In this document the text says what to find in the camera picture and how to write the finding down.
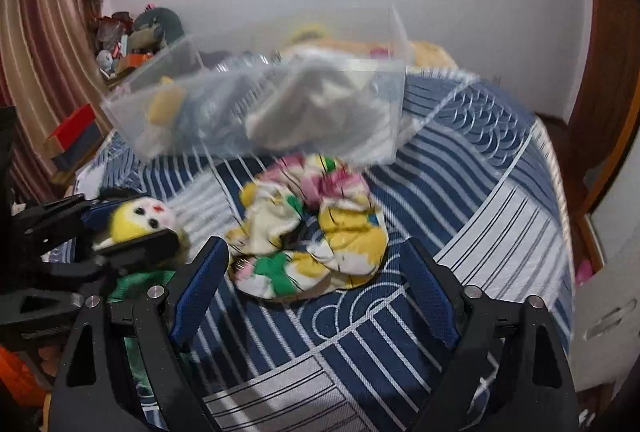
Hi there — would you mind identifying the clear plastic storage box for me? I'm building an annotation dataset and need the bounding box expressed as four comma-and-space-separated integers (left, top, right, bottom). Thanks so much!
102, 7, 414, 166

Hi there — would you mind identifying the brown wooden door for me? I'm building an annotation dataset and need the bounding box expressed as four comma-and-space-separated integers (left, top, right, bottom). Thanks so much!
568, 0, 639, 215

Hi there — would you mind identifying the white wardrobe sliding door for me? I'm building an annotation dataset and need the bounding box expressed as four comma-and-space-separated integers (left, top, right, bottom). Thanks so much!
570, 140, 639, 391

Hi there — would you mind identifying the yellow plush ball toy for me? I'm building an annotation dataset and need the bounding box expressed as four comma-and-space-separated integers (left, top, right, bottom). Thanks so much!
92, 197, 186, 256

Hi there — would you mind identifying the striped brown curtain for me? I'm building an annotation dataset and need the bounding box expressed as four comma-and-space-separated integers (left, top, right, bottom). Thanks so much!
1, 0, 106, 202

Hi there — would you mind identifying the red gift box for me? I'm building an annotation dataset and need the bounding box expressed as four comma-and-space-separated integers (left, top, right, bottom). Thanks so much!
43, 104, 103, 172

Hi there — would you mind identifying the beige plush blanket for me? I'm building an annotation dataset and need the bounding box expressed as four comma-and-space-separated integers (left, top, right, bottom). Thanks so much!
283, 26, 459, 69

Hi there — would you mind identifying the grey green plush toy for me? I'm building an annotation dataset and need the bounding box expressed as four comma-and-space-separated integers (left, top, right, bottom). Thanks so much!
128, 7, 184, 53

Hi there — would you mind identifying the blue white patterned bedspread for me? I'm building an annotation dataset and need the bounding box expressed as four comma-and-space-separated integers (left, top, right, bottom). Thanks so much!
49, 66, 576, 432

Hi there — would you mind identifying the grey knit item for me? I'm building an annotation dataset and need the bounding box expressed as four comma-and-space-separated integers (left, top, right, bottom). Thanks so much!
243, 55, 405, 161

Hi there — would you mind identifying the floral yellow white cloth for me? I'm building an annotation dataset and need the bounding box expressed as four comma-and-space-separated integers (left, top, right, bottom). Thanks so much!
224, 154, 390, 302

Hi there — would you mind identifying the green knit cloth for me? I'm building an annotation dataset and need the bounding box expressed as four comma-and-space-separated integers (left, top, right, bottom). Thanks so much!
106, 268, 177, 401

